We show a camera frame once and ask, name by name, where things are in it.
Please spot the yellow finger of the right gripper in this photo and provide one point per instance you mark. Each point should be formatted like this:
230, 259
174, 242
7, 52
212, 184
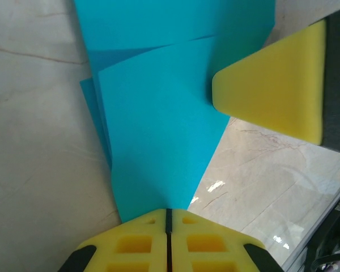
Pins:
277, 85

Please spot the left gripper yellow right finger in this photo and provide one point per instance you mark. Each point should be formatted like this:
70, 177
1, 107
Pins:
207, 249

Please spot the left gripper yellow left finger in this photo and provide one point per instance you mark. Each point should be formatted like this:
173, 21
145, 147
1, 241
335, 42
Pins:
136, 249

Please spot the blue square paper sheet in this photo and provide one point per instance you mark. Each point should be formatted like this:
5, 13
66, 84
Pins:
158, 127

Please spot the long aluminium base rail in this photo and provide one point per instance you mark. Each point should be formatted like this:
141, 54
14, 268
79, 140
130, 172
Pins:
310, 241

